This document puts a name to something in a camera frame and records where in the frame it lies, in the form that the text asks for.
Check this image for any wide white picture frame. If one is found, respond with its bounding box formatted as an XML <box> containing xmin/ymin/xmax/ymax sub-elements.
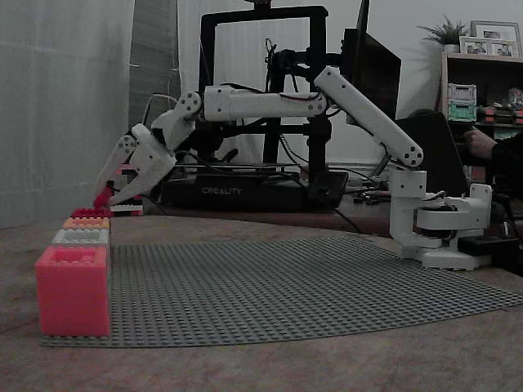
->
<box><xmin>458</xmin><ymin>35</ymin><xmax>519</xmax><ymax>58</ymax></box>

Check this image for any white storage crate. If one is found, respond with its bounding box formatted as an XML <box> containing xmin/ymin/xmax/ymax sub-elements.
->
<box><xmin>447</xmin><ymin>82</ymin><xmax>478</xmax><ymax>102</ymax></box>

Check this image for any dark sleeved forearm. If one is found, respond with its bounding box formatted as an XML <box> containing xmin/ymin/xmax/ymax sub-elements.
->
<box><xmin>489</xmin><ymin>133</ymin><xmax>523</xmax><ymax>187</ymax></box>

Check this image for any red white black brick tower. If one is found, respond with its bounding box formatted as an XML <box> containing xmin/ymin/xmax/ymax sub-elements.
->
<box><xmin>104</xmin><ymin>161</ymin><xmax>145</xmax><ymax>217</ymax></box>

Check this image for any large white picture frame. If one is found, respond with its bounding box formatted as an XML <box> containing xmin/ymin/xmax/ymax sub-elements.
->
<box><xmin>470</xmin><ymin>20</ymin><xmax>522</xmax><ymax>42</ymax></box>

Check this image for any green storage crate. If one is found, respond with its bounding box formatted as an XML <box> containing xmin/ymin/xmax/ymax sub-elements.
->
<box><xmin>448</xmin><ymin>100</ymin><xmax>478</xmax><ymax>122</ymax></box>

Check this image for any large pink lego block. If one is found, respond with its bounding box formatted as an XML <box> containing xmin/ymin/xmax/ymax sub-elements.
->
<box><xmin>34</xmin><ymin>246</ymin><xmax>111</xmax><ymax>338</ymax></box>

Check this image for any black monitor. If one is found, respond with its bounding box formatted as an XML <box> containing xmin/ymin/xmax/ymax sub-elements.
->
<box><xmin>340</xmin><ymin>0</ymin><xmax>403</xmax><ymax>123</ymax></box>

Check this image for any grey Lego baseplate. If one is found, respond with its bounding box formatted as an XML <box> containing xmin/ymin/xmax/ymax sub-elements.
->
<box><xmin>39</xmin><ymin>234</ymin><xmax>523</xmax><ymax>349</ymax></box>

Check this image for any sheer white curtain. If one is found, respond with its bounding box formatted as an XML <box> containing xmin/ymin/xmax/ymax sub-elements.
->
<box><xmin>0</xmin><ymin>0</ymin><xmax>136</xmax><ymax>229</ymax></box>

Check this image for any wooden shelf unit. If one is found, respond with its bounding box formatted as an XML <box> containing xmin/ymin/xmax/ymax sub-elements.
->
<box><xmin>440</xmin><ymin>51</ymin><xmax>523</xmax><ymax>185</ymax></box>

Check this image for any black crate with red labels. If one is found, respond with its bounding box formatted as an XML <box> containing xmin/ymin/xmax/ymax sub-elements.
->
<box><xmin>477</xmin><ymin>105</ymin><xmax>523</xmax><ymax>124</ymax></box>

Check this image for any grey curtain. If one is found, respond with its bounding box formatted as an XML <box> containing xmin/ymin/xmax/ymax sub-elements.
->
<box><xmin>127</xmin><ymin>0</ymin><xmax>184</xmax><ymax>136</ymax></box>

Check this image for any small red Lego brick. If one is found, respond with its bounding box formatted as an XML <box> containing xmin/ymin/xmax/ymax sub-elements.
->
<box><xmin>92</xmin><ymin>185</ymin><xmax>113</xmax><ymax>210</ymax></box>

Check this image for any black flat panel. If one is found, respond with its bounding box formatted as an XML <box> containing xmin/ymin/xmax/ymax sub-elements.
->
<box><xmin>394</xmin><ymin>109</ymin><xmax>472</xmax><ymax>198</ymax></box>

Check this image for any person's hand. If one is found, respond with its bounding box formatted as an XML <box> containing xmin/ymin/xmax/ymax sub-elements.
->
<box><xmin>463</xmin><ymin>127</ymin><xmax>498</xmax><ymax>161</ymax></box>

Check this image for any green potted plant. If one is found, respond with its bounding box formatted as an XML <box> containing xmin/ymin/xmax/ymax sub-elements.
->
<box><xmin>416</xmin><ymin>15</ymin><xmax>471</xmax><ymax>54</ymax></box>

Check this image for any black Creality 3D printer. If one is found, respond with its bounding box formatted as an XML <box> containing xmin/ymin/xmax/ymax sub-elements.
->
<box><xmin>157</xmin><ymin>0</ymin><xmax>351</xmax><ymax>213</ymax></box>

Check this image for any red lego block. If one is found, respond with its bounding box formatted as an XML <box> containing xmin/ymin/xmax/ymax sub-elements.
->
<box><xmin>71</xmin><ymin>207</ymin><xmax>112</xmax><ymax>219</ymax></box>

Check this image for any orange lego block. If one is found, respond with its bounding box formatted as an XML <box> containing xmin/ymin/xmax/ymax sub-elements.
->
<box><xmin>61</xmin><ymin>216</ymin><xmax>111</xmax><ymax>230</ymax></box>

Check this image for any grey lego block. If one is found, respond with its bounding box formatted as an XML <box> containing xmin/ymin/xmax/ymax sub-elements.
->
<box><xmin>51</xmin><ymin>228</ymin><xmax>111</xmax><ymax>247</ymax></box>

